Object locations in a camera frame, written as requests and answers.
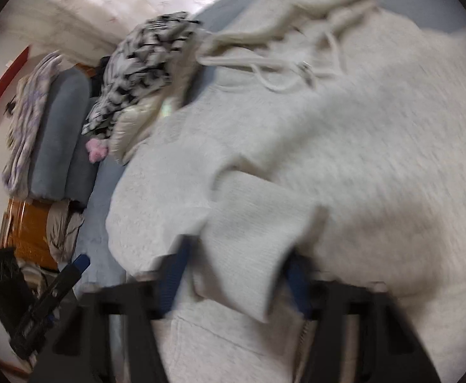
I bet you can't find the purple floral quilt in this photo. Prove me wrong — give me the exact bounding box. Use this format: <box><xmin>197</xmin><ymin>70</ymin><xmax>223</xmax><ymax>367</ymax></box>
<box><xmin>2</xmin><ymin>51</ymin><xmax>64</xmax><ymax>198</ymax></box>

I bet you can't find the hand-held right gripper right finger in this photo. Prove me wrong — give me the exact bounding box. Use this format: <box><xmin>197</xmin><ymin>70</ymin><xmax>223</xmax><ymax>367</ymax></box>
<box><xmin>283</xmin><ymin>247</ymin><xmax>443</xmax><ymax>383</ymax></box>

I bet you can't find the grey-blue pillow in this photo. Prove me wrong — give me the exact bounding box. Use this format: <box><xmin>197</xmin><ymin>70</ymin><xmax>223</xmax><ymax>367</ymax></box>
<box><xmin>63</xmin><ymin>96</ymin><xmax>103</xmax><ymax>204</ymax></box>
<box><xmin>27</xmin><ymin>68</ymin><xmax>92</xmax><ymax>202</ymax></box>

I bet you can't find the red wall banner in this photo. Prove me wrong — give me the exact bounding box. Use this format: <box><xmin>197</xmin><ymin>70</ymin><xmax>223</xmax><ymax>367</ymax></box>
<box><xmin>0</xmin><ymin>46</ymin><xmax>31</xmax><ymax>126</ymax></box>

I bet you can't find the beige crumpled cloth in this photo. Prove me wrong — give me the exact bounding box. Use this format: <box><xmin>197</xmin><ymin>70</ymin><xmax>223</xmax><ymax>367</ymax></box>
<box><xmin>45</xmin><ymin>200</ymin><xmax>84</xmax><ymax>264</ymax></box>

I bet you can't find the light grey zip hoodie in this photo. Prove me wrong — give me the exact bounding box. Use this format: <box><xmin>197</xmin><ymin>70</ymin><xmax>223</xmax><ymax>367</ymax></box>
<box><xmin>106</xmin><ymin>0</ymin><xmax>466</xmax><ymax>383</ymax></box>

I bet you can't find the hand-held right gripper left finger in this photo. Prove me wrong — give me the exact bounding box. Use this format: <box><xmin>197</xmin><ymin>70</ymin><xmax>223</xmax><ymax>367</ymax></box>
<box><xmin>29</xmin><ymin>235</ymin><xmax>194</xmax><ymax>383</ymax></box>

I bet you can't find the pink cat plush toy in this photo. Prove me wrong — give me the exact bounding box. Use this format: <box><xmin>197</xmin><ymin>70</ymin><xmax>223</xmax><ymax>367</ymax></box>
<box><xmin>86</xmin><ymin>139</ymin><xmax>109</xmax><ymax>164</ymax></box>

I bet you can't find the black and white printed garment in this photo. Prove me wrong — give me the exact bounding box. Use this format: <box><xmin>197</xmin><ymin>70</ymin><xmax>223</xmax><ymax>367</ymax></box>
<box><xmin>82</xmin><ymin>12</ymin><xmax>202</xmax><ymax>136</ymax></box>

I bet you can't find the grey-blue bed blanket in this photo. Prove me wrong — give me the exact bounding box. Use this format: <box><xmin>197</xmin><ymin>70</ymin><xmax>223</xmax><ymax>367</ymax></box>
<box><xmin>73</xmin><ymin>0</ymin><xmax>466</xmax><ymax>296</ymax></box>

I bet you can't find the dark object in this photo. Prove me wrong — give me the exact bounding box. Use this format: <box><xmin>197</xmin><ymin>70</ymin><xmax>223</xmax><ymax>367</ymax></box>
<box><xmin>0</xmin><ymin>247</ymin><xmax>36</xmax><ymax>328</ymax></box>

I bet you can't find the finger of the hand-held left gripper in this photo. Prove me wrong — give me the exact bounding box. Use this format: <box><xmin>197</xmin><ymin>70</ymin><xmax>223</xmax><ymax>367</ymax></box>
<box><xmin>9</xmin><ymin>254</ymin><xmax>91</xmax><ymax>362</ymax></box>

